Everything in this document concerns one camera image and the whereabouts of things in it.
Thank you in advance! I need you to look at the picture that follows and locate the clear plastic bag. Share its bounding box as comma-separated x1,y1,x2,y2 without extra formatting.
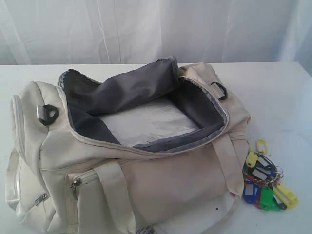
100,98,198,147

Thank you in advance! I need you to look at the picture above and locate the cream fabric duffel bag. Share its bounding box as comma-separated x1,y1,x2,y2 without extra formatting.
5,57,250,234

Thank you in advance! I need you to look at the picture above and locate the white paper label tag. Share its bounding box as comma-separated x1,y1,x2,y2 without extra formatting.
136,223,167,234

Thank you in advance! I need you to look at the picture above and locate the colourful key tag bunch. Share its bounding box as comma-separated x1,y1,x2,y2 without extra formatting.
242,139,299,211

